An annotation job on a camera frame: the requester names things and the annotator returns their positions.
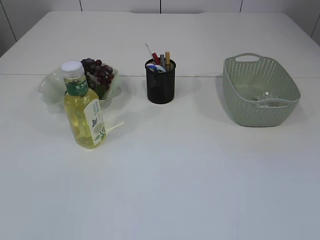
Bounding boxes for yellow tea plastic bottle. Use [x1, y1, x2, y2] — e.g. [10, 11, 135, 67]
[60, 60, 107, 149]

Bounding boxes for silver grey marker pen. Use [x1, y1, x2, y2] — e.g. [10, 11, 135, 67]
[160, 54, 166, 68]

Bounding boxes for red marker pen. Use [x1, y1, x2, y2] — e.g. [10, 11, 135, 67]
[151, 52, 161, 65]

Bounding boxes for purple grape bunch with leaf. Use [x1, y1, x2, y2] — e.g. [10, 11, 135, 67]
[80, 58, 116, 100]

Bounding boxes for clear plastic sheet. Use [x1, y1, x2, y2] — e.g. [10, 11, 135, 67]
[250, 92, 281, 108]

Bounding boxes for black mesh pen holder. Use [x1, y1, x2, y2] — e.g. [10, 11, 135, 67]
[145, 59, 177, 105]

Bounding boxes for gold glitter pen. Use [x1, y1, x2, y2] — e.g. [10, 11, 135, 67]
[165, 51, 171, 72]

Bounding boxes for green woven plastic basket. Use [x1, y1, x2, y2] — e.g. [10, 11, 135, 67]
[222, 53, 301, 128]

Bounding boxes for blue handled scissors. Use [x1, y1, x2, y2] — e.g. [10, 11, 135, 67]
[146, 64, 167, 73]

